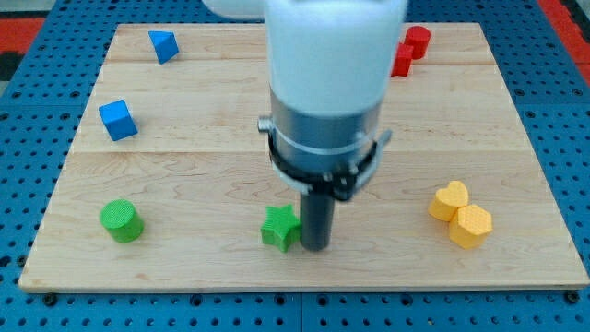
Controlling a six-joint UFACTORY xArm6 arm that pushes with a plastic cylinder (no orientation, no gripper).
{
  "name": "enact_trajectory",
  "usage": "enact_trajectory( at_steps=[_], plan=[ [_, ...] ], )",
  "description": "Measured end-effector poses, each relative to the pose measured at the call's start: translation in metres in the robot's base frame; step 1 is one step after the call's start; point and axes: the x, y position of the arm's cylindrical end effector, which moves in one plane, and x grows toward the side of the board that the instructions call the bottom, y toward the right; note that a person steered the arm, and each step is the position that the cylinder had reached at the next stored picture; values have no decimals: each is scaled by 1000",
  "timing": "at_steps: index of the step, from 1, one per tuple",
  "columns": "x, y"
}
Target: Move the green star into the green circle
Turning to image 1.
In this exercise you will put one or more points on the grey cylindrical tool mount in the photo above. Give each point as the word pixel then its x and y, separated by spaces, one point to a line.
pixel 334 154

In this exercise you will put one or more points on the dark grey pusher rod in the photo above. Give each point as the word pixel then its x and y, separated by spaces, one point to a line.
pixel 316 216

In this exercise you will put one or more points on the green star block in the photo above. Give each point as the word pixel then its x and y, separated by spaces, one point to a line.
pixel 281 228

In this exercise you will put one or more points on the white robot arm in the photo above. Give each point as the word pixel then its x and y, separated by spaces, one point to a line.
pixel 329 65

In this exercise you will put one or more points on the yellow heart block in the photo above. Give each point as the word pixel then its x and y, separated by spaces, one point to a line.
pixel 448 200

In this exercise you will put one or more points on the red cylinder block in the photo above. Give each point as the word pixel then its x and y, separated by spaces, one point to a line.
pixel 418 38

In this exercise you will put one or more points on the wooden board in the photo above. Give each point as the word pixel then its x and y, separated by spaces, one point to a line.
pixel 199 176

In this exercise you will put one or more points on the yellow hexagon block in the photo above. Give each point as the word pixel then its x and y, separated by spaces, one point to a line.
pixel 470 226

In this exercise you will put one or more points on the green cylinder block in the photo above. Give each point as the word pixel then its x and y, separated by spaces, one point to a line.
pixel 121 220

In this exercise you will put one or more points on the blue triangular prism block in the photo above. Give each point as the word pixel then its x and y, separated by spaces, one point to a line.
pixel 165 45

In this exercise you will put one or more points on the blue cube block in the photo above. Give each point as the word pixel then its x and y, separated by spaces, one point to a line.
pixel 117 120

